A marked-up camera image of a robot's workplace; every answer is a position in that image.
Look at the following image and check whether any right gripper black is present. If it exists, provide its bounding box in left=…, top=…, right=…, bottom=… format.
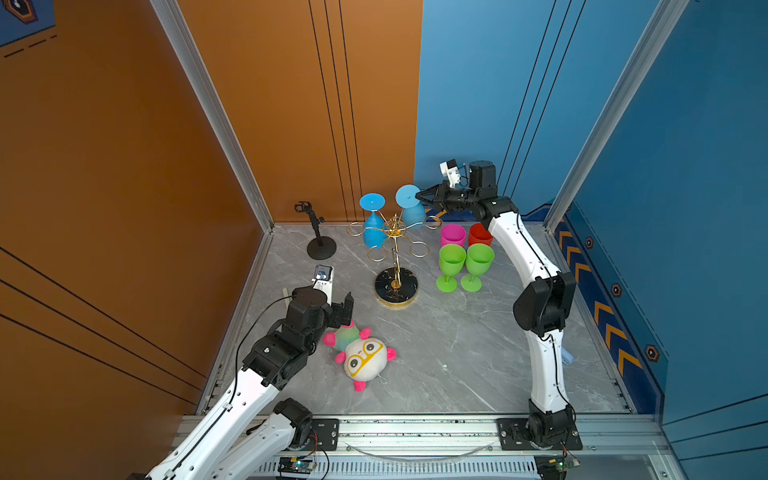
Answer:
left=416, top=182, right=479, bottom=216

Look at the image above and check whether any light blue wine glass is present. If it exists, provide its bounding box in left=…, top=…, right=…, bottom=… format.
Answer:
left=395, top=184, right=426, bottom=229

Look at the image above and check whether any pink wine glass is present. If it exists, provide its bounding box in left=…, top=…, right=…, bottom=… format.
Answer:
left=440, top=223, right=467, bottom=247

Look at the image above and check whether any red wine glass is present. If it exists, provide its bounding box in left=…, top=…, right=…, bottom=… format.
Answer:
left=468, top=223, right=494, bottom=246

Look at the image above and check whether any green wine glass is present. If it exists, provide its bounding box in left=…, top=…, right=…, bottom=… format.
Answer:
left=461, top=243, right=495, bottom=292
left=436, top=244, right=466, bottom=293

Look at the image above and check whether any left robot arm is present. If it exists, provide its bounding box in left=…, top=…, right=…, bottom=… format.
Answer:
left=145, top=286, right=354, bottom=479

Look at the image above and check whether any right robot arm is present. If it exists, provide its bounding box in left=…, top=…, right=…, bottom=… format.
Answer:
left=416, top=160, right=582, bottom=450

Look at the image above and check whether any gold wine glass rack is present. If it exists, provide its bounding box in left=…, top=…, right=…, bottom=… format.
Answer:
left=346, top=211, right=443, bottom=309

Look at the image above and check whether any plush toy with glasses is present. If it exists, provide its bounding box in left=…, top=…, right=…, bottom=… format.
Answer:
left=323, top=321, right=397, bottom=393

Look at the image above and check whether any black phone stand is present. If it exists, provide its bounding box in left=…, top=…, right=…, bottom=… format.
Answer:
left=294, top=201, right=337, bottom=260

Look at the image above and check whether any left circuit board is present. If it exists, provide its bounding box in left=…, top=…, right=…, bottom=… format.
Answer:
left=276, top=457, right=317, bottom=479

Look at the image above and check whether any circuit board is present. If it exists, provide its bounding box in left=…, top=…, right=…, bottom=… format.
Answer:
left=276, top=457, right=317, bottom=479
left=534, top=457, right=567, bottom=480

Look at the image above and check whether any blue white stapler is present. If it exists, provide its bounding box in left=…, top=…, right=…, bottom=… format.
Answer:
left=562, top=349, right=574, bottom=365

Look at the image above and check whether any right circuit board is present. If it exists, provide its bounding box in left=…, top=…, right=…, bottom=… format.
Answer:
left=534, top=457, right=567, bottom=480

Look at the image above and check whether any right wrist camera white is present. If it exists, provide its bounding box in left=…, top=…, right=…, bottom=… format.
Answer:
left=439, top=159, right=463, bottom=189

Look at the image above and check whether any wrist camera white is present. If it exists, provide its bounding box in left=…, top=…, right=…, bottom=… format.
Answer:
left=439, top=159, right=463, bottom=189
left=312, top=264, right=333, bottom=303

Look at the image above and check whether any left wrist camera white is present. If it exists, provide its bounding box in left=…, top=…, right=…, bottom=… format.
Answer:
left=312, top=264, right=333, bottom=303

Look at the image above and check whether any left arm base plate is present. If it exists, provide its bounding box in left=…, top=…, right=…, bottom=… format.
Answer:
left=288, top=417, right=340, bottom=451

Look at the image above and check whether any aluminium front rail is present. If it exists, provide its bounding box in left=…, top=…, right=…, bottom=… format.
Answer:
left=157, top=413, right=688, bottom=480

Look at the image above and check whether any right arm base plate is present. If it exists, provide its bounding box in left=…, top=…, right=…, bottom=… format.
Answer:
left=495, top=417, right=583, bottom=451

